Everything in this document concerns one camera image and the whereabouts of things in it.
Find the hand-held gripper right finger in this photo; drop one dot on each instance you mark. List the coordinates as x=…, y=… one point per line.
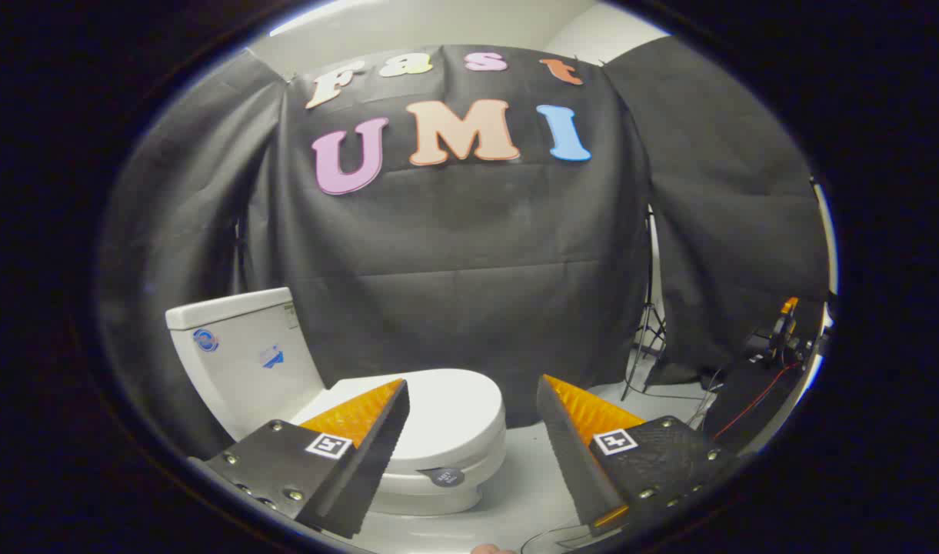
x=573, y=462

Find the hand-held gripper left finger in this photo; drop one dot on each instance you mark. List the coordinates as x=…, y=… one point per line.
x=377, y=469

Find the black round lid tab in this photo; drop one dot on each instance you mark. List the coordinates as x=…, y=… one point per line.
x=447, y=477

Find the white toilet lid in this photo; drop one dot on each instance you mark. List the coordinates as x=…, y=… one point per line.
x=454, y=408

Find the white toilet with tank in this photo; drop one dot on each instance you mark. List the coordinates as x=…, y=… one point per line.
x=238, y=362

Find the black tripod stand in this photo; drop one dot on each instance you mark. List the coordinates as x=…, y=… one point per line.
x=648, y=323

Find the black backdrop cloth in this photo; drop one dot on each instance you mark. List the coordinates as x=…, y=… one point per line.
x=454, y=254

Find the orange and black device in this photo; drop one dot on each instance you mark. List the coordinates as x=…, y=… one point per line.
x=784, y=327

